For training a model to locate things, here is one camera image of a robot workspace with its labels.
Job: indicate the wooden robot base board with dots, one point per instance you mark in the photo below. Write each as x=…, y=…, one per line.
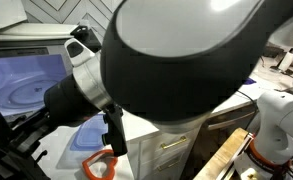
x=220, y=166

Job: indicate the black microwave oven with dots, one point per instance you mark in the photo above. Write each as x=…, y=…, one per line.
x=21, y=95

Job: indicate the paper towel roll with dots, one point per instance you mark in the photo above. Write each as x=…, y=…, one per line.
x=284, y=64

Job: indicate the brass drawer handle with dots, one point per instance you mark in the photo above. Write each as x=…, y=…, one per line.
x=180, y=141

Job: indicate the purple plastic lid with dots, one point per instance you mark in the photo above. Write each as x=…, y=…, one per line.
x=249, y=81

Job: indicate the blue plastic container lid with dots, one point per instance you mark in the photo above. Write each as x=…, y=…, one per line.
x=89, y=135

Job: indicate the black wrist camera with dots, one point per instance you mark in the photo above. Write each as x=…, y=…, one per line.
x=115, y=136

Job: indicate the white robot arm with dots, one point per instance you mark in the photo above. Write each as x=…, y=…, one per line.
x=170, y=62

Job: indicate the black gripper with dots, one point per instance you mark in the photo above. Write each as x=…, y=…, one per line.
x=64, y=105

